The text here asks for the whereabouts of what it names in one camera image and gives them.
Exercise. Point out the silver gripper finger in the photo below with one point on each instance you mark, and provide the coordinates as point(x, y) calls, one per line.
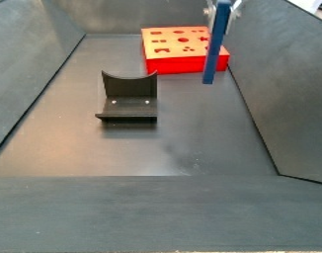
point(234, 13)
point(210, 11)

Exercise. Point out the red foam shape board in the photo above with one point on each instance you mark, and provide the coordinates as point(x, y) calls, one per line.
point(175, 49)

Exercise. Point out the blue rectangular bar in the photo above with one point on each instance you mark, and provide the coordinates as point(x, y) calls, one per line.
point(216, 34)

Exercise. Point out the black curved holder bracket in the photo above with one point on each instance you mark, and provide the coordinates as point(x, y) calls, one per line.
point(131, 97)

